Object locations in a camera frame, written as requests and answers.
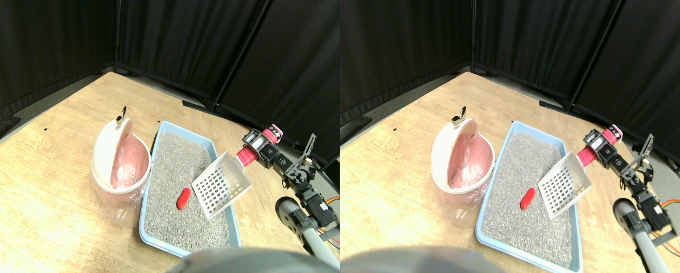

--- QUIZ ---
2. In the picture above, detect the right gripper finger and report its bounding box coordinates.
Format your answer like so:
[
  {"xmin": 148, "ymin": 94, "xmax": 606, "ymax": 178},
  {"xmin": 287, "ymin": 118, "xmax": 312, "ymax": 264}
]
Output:
[
  {"xmin": 583, "ymin": 130, "xmax": 608, "ymax": 153},
  {"xmin": 243, "ymin": 129, "xmax": 267, "ymax": 153}
]

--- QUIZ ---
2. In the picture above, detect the curtain stand pole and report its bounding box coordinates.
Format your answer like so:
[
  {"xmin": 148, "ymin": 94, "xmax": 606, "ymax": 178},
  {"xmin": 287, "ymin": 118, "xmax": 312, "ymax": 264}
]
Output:
[
  {"xmin": 212, "ymin": 0, "xmax": 273, "ymax": 110},
  {"xmin": 569, "ymin": 0, "xmax": 626, "ymax": 110},
  {"xmin": 114, "ymin": 0, "xmax": 122, "ymax": 69},
  {"xmin": 469, "ymin": 0, "xmax": 478, "ymax": 69}
]

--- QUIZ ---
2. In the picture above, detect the white bin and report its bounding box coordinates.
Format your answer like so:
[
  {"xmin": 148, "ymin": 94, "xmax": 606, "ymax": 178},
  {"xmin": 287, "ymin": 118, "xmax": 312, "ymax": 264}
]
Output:
[
  {"xmin": 91, "ymin": 106, "xmax": 152, "ymax": 225},
  {"xmin": 431, "ymin": 106, "xmax": 497, "ymax": 225}
]

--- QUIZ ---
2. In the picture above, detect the white scoop with red handle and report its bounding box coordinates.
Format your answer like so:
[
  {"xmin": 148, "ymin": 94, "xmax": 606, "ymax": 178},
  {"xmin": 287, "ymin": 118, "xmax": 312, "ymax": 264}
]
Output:
[
  {"xmin": 538, "ymin": 125, "xmax": 625, "ymax": 221},
  {"xmin": 191, "ymin": 127, "xmax": 284, "ymax": 221}
]

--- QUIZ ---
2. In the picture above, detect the blue litter tray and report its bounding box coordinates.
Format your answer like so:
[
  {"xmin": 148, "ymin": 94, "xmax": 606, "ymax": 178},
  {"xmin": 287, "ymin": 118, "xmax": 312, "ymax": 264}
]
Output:
[
  {"xmin": 475, "ymin": 121, "xmax": 584, "ymax": 273},
  {"xmin": 139, "ymin": 121, "xmax": 242, "ymax": 258}
]

